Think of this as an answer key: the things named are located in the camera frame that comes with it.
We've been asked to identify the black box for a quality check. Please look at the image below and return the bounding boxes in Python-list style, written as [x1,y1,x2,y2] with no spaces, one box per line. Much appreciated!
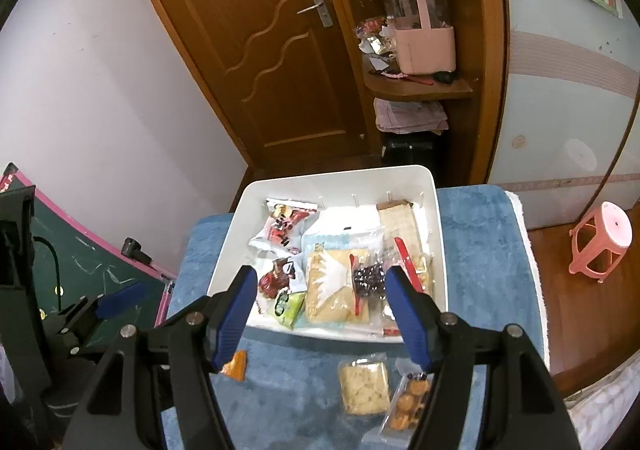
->
[381,131,436,167]

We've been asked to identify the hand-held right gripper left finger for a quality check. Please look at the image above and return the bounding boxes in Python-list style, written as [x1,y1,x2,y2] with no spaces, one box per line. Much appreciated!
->
[62,265,259,450]

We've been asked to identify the red tool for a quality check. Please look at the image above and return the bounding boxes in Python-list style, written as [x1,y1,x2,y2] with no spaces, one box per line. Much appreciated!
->
[369,70,437,86]

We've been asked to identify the blue textured blanket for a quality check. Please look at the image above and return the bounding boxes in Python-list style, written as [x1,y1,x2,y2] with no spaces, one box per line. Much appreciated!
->
[164,184,547,450]

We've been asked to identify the black cable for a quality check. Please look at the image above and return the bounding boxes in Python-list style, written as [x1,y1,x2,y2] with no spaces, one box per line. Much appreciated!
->
[580,90,640,225]

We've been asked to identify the metal door handle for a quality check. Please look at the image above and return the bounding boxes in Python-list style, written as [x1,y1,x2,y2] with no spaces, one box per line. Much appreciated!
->
[296,0,334,29]

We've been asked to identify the folded pink cloths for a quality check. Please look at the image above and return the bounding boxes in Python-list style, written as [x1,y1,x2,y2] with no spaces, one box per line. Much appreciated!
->
[373,98,450,137]

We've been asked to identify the dark red candy wrapper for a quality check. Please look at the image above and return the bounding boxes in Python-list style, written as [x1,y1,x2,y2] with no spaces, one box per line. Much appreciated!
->
[257,257,297,301]

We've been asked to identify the square cracker clear packet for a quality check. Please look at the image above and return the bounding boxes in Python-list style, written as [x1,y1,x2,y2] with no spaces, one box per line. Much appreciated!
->
[336,354,392,417]

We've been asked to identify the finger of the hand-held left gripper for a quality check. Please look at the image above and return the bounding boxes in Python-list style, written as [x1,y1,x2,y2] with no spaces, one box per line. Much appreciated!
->
[41,280,147,357]

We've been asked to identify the beige paper snack packet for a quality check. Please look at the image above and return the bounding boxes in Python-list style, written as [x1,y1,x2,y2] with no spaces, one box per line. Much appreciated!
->
[376,199,428,273]

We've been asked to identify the brown wooden door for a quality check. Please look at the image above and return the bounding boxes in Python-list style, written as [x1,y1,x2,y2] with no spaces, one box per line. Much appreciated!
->
[119,0,372,171]

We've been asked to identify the pile of small shelf clutter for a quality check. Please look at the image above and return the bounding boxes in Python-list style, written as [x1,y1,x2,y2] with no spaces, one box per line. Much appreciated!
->
[354,16,401,76]

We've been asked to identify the pink basket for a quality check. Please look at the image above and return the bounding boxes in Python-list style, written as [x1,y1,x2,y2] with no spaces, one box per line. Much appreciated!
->
[387,0,457,76]

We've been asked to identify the white and red snack packet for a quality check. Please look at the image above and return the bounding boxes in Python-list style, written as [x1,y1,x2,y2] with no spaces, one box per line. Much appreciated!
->
[248,198,319,257]

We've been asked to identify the pink plastic stool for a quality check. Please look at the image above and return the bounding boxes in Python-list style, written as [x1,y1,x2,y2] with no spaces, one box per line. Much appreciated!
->
[568,201,634,284]

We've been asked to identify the dark purple clear-wrapped candy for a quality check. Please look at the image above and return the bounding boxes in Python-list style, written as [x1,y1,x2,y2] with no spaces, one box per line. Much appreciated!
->
[349,254,390,317]

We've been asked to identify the light blue bread packet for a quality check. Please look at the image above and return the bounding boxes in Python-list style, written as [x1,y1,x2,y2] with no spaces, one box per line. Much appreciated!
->
[294,240,383,332]

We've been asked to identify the orange cookie clear packet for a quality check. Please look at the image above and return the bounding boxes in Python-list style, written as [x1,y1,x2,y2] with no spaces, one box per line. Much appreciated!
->
[379,370,435,437]

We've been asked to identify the white and blue snack packet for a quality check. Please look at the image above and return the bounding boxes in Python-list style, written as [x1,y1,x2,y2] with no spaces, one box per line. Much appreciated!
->
[304,209,383,251]

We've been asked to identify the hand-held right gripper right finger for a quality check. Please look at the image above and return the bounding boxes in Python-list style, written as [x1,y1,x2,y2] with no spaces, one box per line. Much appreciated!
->
[384,265,585,450]

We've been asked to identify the green snack packet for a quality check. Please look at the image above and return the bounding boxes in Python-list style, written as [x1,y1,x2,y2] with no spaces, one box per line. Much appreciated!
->
[269,291,307,329]

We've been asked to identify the black clip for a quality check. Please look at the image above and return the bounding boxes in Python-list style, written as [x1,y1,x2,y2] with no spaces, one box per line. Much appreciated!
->
[121,237,153,267]

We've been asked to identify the red barcode snack packet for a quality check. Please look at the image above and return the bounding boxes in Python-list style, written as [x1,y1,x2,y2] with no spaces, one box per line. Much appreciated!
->
[394,236,426,293]

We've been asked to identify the green chalkboard with pink frame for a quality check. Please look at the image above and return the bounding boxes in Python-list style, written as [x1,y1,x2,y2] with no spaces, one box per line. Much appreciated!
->
[0,161,177,331]

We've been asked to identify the orange snack packet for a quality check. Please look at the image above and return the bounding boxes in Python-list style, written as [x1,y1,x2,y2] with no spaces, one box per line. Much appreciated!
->
[219,349,249,384]

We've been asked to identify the white plastic tray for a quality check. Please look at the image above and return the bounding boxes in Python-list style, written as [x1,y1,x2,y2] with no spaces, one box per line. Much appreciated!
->
[206,165,449,345]

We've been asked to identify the brown wooden shelf unit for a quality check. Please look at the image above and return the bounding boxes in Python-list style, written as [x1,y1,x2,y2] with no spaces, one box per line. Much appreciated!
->
[320,0,510,188]

